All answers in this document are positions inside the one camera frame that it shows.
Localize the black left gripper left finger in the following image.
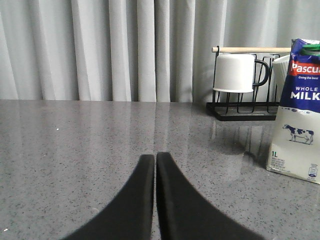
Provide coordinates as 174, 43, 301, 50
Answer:
65, 154, 155, 240

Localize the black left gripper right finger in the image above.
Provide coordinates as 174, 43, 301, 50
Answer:
156, 152, 263, 240

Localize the Pascual whole milk carton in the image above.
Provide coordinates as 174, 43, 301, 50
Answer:
266, 38, 320, 184

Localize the grey curtain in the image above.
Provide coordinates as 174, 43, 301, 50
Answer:
0, 0, 320, 103

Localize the white ribbed mug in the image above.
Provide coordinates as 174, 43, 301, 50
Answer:
272, 55, 290, 88

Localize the black wire mug rack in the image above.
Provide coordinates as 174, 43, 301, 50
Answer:
206, 46, 291, 121

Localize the white mug black handle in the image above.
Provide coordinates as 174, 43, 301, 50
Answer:
213, 54, 270, 93

